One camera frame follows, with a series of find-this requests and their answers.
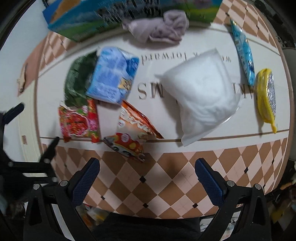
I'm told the open cardboard box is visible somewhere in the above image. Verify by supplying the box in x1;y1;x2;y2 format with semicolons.
43;0;222;42

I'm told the blue stick sachet packet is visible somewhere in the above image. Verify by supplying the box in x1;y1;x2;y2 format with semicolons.
230;19;255;87

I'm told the red strawberry snack packet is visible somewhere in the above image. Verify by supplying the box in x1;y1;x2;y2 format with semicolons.
58;98;100;143

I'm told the white soft bag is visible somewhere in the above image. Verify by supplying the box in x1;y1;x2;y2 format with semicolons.
157;49;240;146

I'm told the orange red snack packet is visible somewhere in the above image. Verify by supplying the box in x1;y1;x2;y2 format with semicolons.
103;101;164;162

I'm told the dark green snack packet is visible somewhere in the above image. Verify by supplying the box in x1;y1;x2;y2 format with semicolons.
64;51;98;108

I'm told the checkered pink table mat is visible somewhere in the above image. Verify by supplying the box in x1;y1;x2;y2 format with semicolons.
18;1;293;218

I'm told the small cardboard scrap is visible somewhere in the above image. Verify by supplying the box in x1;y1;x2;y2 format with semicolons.
17;63;28;95

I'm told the light blue tissue pack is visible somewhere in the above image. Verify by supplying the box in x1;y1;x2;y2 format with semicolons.
86;47;139;105

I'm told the purple cloth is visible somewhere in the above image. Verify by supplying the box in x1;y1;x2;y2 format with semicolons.
122;9;189;45

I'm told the yellow silver scrub sponge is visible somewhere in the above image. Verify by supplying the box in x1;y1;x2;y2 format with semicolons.
255;68;278;133

